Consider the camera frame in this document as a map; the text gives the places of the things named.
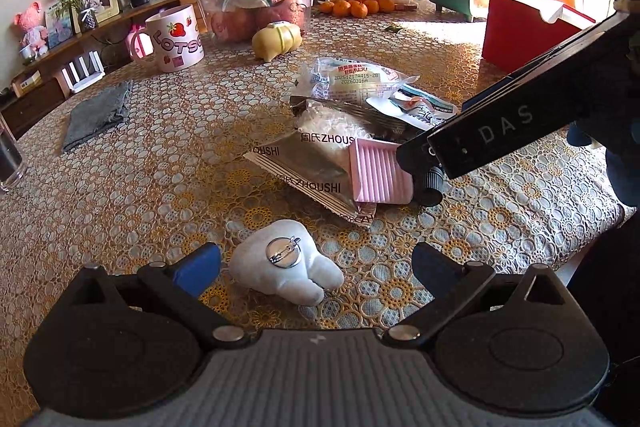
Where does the pink plush doll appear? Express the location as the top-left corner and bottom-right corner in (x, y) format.
(13, 1), (50, 58)

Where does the desktop with lace tablecloth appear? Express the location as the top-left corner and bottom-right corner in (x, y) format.
(0, 0), (627, 427)

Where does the pink ribbed tray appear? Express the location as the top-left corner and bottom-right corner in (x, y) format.
(348, 138), (416, 204)

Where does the clear drinking glass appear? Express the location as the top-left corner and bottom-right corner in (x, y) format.
(0, 114), (27, 193)

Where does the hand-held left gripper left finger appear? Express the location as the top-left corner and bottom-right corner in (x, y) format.
(75, 242), (252, 351)

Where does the clear printed bread packet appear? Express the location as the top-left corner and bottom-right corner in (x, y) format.
(298, 56), (420, 106)

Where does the white torn wrapper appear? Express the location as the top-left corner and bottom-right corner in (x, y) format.
(365, 84), (459, 131)

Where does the wooden television cabinet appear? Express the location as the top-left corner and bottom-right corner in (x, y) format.
(0, 0), (202, 141)

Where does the yellow plush toy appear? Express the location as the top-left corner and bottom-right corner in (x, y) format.
(251, 21), (304, 62)

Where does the red cardboard box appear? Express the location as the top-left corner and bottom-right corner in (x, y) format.
(481, 0), (599, 76)

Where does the silver snack packet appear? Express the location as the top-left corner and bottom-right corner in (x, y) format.
(243, 94), (427, 229)

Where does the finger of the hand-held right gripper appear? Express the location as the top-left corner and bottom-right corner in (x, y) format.
(397, 134), (446, 208)

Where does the grey folded cloth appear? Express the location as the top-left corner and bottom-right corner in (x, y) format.
(62, 80), (134, 154)

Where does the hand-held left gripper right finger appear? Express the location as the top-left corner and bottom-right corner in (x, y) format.
(382, 242), (566, 351)

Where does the person's right hand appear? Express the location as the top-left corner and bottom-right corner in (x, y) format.
(566, 119), (640, 208)

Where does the white router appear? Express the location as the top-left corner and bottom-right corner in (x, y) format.
(59, 49), (106, 94)

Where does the pink strawberry mug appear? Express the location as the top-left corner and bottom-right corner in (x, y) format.
(127, 4), (206, 74)

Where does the small yellow box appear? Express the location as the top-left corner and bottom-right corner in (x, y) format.
(10, 69), (44, 98)

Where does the blue picture card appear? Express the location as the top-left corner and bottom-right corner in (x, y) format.
(44, 9), (76, 49)

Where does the white plush toy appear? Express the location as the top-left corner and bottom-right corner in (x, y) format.
(229, 219), (345, 307)

